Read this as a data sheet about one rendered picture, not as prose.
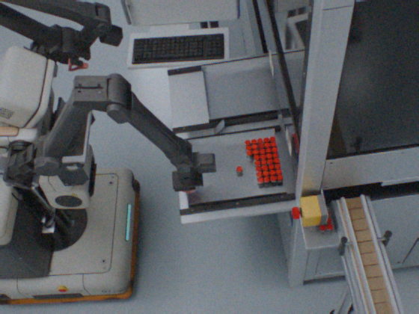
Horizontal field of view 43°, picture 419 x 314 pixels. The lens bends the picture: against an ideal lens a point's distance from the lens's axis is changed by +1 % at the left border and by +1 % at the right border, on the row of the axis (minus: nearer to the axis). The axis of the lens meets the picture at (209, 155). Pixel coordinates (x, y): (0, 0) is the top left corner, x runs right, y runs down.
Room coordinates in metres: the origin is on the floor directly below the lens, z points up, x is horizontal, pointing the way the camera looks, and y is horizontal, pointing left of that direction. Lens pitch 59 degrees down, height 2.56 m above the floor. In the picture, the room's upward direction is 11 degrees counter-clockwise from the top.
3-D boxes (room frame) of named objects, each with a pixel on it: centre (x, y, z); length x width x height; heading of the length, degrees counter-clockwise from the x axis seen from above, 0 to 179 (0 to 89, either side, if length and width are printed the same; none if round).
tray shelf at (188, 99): (1.10, -0.12, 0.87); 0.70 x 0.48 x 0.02; 177
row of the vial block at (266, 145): (0.93, -0.21, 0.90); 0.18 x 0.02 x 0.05; 177
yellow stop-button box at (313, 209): (0.67, -0.29, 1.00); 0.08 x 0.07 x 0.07; 87
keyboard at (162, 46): (1.62, 0.05, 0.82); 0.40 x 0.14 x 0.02; 81
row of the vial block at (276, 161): (0.92, -0.23, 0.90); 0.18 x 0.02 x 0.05; 177
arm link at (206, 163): (0.87, 0.04, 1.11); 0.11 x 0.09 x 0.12; 85
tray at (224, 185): (0.93, -0.07, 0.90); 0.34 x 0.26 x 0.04; 87
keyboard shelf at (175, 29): (1.67, 0.04, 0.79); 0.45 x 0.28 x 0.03; 81
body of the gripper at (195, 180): (0.87, 0.09, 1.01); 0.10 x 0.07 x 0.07; 87
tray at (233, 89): (1.27, -0.20, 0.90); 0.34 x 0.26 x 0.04; 87
